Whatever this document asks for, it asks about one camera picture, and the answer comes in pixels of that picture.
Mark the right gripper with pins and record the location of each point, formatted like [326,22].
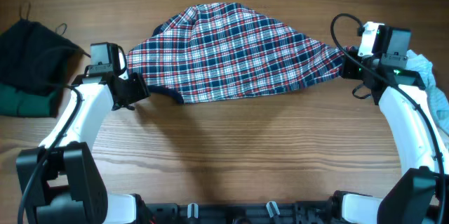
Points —
[347,69]

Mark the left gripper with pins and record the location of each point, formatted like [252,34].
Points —
[139,90]

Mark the red blue plaid garment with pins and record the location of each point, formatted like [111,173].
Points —
[225,51]

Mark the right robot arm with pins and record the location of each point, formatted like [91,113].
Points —
[421,194]

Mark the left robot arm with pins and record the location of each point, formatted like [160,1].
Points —
[59,179]

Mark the light blue striped garment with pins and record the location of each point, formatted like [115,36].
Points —
[438,103]

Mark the black folded garment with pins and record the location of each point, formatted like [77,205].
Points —
[34,58]

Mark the green folded garment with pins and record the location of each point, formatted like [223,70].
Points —
[16,103]

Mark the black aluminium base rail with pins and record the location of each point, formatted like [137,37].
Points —
[295,213]

